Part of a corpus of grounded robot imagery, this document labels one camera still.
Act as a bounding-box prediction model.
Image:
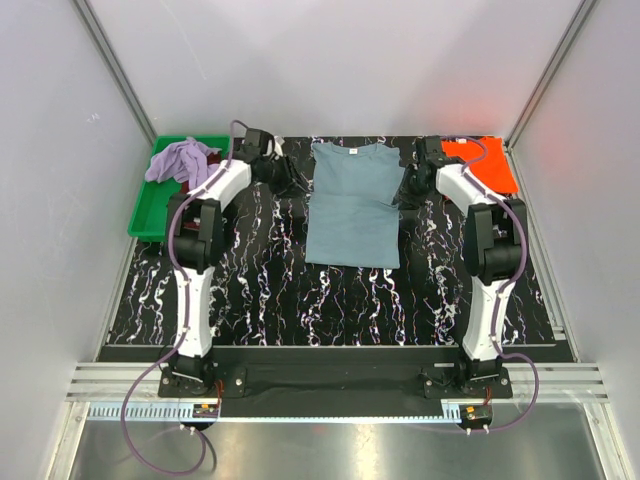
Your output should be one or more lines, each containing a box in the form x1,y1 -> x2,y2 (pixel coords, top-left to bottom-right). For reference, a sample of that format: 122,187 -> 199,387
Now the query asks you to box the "lilac t shirt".
144,137 -> 221,190

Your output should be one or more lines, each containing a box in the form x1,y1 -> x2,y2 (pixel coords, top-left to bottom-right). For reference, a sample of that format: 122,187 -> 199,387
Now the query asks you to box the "right corner frame post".
505,0 -> 599,150

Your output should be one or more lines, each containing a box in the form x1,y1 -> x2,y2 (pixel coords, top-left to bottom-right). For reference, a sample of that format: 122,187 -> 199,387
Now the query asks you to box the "left corner frame post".
70,0 -> 157,145

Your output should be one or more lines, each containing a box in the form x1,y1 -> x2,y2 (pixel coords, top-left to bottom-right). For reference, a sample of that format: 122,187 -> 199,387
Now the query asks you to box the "grey blue t shirt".
305,142 -> 404,269

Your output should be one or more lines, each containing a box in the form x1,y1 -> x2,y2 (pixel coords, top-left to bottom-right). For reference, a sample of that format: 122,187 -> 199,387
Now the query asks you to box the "white slotted cable duct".
88,401 -> 461,425

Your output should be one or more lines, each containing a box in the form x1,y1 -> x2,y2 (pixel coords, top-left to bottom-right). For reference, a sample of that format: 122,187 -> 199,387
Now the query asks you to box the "green plastic bin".
128,135 -> 229,242

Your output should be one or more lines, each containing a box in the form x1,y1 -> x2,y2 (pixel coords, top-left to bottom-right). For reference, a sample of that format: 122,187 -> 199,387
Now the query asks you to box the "folded orange t shirt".
441,136 -> 519,196

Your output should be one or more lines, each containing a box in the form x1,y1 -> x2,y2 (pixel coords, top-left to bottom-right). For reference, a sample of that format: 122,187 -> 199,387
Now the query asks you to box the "dark red t shirt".
180,152 -> 222,194

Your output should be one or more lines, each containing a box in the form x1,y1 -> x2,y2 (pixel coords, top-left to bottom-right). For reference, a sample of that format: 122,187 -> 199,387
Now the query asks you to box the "corner frame post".
70,0 -> 157,145
505,0 -> 599,150

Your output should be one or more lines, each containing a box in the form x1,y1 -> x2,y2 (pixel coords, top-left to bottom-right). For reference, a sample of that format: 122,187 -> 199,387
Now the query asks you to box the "aluminium frame rail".
65,362 -> 608,403

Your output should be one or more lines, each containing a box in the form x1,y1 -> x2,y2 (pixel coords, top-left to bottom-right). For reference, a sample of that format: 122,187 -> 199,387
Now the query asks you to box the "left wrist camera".
267,135 -> 285,158

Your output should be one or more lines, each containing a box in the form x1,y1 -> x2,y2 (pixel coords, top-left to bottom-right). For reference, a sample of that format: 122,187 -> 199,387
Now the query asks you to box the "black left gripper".
256,154 -> 308,199

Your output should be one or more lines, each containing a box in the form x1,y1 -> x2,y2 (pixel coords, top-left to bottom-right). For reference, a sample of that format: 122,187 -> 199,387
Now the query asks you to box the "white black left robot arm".
162,127 -> 305,396

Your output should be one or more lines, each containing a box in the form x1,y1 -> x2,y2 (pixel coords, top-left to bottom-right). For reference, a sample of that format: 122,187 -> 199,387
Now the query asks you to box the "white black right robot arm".
394,136 -> 528,397

